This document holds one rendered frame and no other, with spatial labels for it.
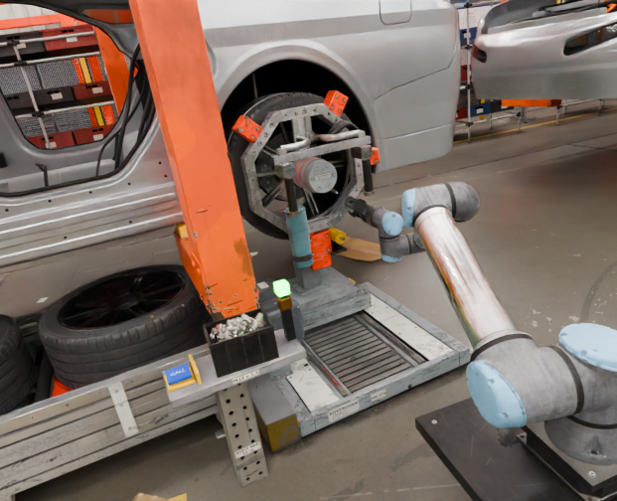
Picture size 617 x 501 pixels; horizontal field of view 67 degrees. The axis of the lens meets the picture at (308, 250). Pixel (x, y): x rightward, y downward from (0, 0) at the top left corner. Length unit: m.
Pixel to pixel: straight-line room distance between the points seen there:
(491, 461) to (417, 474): 0.42
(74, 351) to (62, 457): 0.35
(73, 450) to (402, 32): 2.13
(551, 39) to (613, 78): 0.50
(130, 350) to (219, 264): 0.49
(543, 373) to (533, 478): 0.31
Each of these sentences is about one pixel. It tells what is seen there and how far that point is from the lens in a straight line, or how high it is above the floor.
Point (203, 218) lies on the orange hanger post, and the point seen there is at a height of 0.89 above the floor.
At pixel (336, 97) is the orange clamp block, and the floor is 1.13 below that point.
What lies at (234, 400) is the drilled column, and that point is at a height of 0.34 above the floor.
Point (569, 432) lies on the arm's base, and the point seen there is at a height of 0.42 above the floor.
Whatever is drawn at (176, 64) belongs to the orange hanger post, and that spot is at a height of 1.33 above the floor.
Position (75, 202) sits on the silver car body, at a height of 0.92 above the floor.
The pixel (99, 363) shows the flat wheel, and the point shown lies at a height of 0.40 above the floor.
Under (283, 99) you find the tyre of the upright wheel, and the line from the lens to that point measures 2.05.
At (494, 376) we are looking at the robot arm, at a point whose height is 0.62.
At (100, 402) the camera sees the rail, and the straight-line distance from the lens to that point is 1.77.
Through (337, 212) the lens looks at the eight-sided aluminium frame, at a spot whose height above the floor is 0.64.
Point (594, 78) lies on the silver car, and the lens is 3.92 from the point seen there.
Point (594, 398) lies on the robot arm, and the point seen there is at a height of 0.55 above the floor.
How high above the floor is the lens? 1.27
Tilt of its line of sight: 21 degrees down
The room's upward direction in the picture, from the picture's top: 9 degrees counter-clockwise
